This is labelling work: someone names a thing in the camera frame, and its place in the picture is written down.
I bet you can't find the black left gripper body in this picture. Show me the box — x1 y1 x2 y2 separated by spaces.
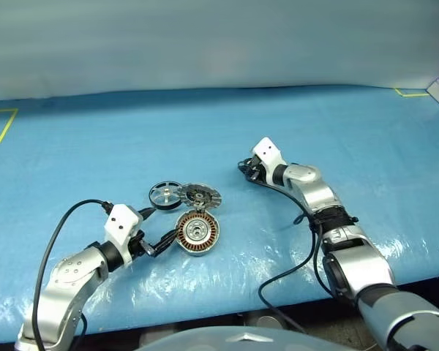
130 229 159 259

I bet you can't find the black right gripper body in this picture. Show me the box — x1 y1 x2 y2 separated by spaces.
247 154 270 183

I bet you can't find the black spoked rotor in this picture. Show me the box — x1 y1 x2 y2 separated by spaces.
148 181 181 212

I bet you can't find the round silver motor lid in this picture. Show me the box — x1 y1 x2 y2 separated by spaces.
176 181 224 211

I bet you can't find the blue table cover sheet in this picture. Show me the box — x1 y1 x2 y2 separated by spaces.
0 84 439 345

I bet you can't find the grey round disc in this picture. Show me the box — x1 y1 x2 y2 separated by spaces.
253 314 285 331

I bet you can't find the yellow tape outline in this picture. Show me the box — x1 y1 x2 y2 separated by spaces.
0 107 20 146

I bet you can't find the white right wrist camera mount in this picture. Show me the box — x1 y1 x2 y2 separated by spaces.
251 137 290 186

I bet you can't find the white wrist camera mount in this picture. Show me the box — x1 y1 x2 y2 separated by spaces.
105 204 144 265
251 137 290 186

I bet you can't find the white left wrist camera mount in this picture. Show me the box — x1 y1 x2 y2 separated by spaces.
105 204 144 265

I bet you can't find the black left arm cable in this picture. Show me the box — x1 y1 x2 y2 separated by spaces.
31 198 114 351

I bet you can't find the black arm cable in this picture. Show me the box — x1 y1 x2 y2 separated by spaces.
31 198 114 351
241 174 334 336

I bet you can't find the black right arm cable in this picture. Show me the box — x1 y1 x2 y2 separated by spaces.
241 174 334 336

